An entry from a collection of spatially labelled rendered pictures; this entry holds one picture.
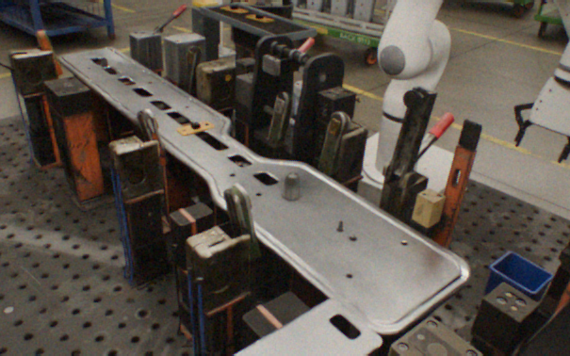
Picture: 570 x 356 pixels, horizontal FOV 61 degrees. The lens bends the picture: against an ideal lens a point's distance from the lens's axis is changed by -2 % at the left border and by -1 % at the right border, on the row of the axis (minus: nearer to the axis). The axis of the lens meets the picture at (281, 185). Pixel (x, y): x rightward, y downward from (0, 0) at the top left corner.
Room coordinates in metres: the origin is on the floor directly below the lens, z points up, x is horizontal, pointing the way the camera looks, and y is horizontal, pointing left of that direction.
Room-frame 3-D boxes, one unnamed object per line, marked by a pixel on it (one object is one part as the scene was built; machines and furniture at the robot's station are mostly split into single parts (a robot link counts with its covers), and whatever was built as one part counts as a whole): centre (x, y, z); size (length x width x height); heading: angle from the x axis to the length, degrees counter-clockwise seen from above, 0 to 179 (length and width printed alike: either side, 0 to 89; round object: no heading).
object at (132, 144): (0.85, 0.29, 0.87); 0.12 x 0.09 x 0.35; 131
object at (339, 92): (0.98, -0.11, 0.91); 0.07 x 0.05 x 0.42; 131
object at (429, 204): (0.68, -0.25, 0.88); 0.04 x 0.04 x 0.36; 41
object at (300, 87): (1.07, -0.02, 0.94); 0.18 x 0.13 x 0.49; 41
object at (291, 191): (0.75, -0.02, 1.02); 0.03 x 0.03 x 0.07
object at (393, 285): (1.02, 0.22, 1.00); 1.38 x 0.22 x 0.02; 41
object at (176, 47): (1.37, 0.29, 0.90); 0.13 x 0.10 x 0.41; 131
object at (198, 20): (1.60, 0.27, 0.92); 0.08 x 0.08 x 0.44; 41
